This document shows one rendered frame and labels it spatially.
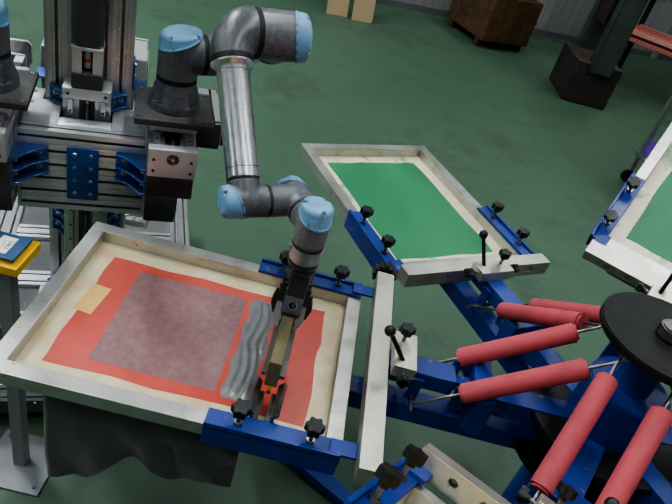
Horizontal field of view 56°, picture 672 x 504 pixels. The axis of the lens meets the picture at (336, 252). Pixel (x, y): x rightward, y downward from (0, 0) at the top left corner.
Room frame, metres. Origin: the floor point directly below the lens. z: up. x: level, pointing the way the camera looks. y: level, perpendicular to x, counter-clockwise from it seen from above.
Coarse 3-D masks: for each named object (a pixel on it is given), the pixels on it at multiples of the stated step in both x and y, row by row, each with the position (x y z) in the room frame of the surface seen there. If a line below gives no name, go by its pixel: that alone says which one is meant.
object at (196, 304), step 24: (120, 264) 1.30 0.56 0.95; (120, 288) 1.21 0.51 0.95; (144, 288) 1.24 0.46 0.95; (168, 288) 1.27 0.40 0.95; (192, 288) 1.29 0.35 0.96; (216, 288) 1.32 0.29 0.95; (144, 312) 1.15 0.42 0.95; (168, 312) 1.18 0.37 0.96; (192, 312) 1.21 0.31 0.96; (216, 312) 1.23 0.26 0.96; (240, 312) 1.26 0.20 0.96; (312, 312) 1.34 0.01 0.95; (216, 336) 1.15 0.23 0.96; (240, 336) 1.17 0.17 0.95; (312, 336) 1.25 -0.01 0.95; (312, 360) 1.17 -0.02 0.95
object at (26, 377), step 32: (96, 224) 1.40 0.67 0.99; (192, 256) 1.39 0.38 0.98; (224, 256) 1.43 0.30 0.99; (64, 288) 1.14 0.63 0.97; (32, 320) 0.99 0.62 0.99; (352, 320) 1.32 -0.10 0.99; (0, 352) 0.88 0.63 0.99; (352, 352) 1.20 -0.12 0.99; (32, 384) 0.83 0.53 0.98; (64, 384) 0.85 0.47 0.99; (96, 384) 0.87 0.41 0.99; (160, 416) 0.85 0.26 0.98; (192, 416) 0.87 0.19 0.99
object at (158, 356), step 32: (96, 320) 1.08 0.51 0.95; (128, 320) 1.11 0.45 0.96; (64, 352) 0.96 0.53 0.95; (96, 352) 0.99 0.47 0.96; (128, 352) 1.01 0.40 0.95; (160, 352) 1.04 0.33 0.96; (192, 352) 1.07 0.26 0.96; (224, 352) 1.10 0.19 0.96; (160, 384) 0.95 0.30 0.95; (192, 384) 0.98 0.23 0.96; (288, 384) 1.06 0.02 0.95; (288, 416) 0.97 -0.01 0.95
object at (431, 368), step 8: (424, 360) 1.19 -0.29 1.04; (432, 360) 1.20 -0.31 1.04; (424, 368) 1.17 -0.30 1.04; (432, 368) 1.17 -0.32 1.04; (440, 368) 1.18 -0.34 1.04; (448, 368) 1.19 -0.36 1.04; (392, 376) 1.14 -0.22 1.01; (416, 376) 1.14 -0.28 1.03; (424, 376) 1.15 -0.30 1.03; (432, 376) 1.15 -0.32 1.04; (440, 376) 1.16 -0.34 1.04; (448, 376) 1.16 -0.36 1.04; (424, 384) 1.15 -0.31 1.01; (432, 384) 1.15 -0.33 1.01; (440, 384) 1.15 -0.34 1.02; (448, 384) 1.15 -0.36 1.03; (440, 392) 1.15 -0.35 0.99; (448, 392) 1.15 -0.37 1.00
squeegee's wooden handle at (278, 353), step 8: (288, 320) 1.13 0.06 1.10; (280, 328) 1.09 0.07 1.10; (288, 328) 1.10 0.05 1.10; (280, 336) 1.07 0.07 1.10; (288, 336) 1.07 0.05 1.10; (280, 344) 1.04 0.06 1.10; (272, 352) 1.01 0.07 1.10; (280, 352) 1.02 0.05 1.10; (272, 360) 0.98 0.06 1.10; (280, 360) 0.99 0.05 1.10; (272, 368) 0.98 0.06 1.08; (280, 368) 0.98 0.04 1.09; (272, 376) 0.98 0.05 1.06; (264, 384) 0.98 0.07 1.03; (272, 384) 0.98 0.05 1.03
